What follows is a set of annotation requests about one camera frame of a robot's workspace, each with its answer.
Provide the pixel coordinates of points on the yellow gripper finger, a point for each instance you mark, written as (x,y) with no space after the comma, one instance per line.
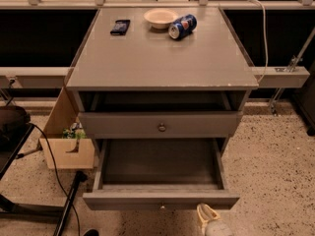
(206,215)

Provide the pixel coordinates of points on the grey drawer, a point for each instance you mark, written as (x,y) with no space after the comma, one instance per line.
(150,125)
(159,174)

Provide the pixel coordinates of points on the grey top drawer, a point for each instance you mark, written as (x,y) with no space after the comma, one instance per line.
(150,125)

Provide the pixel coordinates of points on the grey wooden drawer cabinet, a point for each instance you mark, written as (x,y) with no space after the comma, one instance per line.
(147,71)

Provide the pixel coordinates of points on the light wooden box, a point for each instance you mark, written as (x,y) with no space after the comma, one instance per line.
(60,152)

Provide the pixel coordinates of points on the green white snack bags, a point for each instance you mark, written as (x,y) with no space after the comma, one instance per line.
(75,131)

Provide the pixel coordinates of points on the blue soda can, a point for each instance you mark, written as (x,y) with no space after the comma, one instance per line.
(182,26)

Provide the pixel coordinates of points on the white ceramic bowl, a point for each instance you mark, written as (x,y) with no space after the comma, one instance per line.
(159,18)

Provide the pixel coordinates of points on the black stand with cable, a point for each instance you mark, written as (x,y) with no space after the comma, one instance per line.
(15,128)

